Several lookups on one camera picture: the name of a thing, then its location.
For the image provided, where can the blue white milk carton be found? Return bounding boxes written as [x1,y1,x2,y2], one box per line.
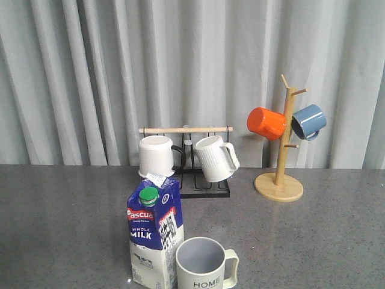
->
[127,173,184,288]

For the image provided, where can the white HOME mug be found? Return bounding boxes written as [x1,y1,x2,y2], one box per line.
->
[176,237,239,288]

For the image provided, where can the white ribbed mug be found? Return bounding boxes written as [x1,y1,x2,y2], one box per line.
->
[194,135,240,182]

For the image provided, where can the orange enamel mug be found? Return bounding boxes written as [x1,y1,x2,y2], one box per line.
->
[247,107,286,140]

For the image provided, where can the wooden mug tree stand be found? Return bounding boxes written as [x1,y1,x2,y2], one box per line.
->
[254,75,307,202]

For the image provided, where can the blue enamel mug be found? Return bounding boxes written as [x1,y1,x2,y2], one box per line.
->
[291,104,327,141]

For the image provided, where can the grey curtain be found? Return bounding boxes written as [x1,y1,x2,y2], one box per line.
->
[1,1,384,169]

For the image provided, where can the white mug black handle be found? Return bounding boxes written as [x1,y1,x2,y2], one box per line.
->
[138,135,186,178]

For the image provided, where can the black wire mug rack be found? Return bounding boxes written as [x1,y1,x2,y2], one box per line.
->
[139,125,233,199]

